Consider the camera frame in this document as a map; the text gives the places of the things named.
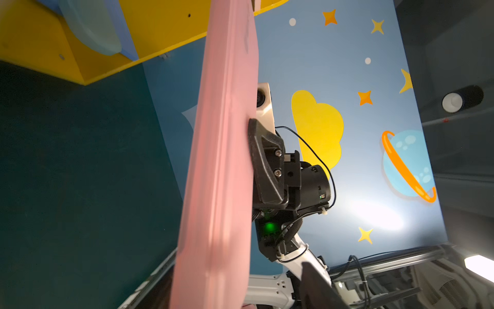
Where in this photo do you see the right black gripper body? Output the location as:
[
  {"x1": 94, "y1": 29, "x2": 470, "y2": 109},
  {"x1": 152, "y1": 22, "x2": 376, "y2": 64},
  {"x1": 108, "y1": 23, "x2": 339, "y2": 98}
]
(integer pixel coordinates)
[{"x1": 283, "y1": 151, "x2": 331, "y2": 211}]

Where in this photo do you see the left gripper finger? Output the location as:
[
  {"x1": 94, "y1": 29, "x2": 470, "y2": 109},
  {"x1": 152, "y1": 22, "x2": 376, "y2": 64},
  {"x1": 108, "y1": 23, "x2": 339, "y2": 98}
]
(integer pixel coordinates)
[{"x1": 300, "y1": 262, "x2": 349, "y2": 309}]

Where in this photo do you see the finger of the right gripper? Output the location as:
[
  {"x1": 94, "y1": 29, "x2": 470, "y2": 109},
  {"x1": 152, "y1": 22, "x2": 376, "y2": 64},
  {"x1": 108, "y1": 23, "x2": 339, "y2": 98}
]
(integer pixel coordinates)
[{"x1": 248, "y1": 118, "x2": 288, "y2": 210}]

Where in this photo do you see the pink pencil case bottom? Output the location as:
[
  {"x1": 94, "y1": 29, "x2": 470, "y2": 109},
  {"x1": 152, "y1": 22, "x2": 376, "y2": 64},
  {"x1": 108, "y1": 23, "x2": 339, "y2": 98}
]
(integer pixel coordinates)
[{"x1": 169, "y1": 1, "x2": 259, "y2": 308}]

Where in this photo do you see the green pencil case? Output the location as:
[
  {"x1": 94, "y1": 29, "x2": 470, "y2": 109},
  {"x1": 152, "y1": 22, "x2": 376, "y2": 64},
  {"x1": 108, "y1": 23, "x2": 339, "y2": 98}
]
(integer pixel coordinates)
[{"x1": 58, "y1": 0, "x2": 122, "y2": 56}]

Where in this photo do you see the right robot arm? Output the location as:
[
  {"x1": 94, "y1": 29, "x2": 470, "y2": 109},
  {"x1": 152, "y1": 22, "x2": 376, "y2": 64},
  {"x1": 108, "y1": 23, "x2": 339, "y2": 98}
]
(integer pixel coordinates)
[{"x1": 244, "y1": 118, "x2": 331, "y2": 308}]

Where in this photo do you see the yellow wooden shelf unit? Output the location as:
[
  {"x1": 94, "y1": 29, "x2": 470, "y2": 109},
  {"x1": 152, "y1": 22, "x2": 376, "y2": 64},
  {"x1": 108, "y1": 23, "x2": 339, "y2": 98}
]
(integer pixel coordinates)
[{"x1": 0, "y1": 0, "x2": 290, "y2": 86}]

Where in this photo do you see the black ceiling spotlight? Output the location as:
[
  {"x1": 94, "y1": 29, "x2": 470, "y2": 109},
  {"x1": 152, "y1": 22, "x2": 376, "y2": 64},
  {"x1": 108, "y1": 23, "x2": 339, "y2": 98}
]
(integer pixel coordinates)
[{"x1": 441, "y1": 85, "x2": 484, "y2": 113}]

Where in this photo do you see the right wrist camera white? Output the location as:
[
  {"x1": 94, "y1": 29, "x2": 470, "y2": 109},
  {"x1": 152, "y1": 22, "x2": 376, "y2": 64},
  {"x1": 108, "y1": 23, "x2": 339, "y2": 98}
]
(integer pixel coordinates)
[{"x1": 256, "y1": 83, "x2": 275, "y2": 134}]

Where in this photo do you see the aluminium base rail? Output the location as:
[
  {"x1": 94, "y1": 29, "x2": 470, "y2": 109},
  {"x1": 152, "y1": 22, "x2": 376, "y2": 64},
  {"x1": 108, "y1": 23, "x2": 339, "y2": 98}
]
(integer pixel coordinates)
[{"x1": 119, "y1": 245, "x2": 446, "y2": 308}]

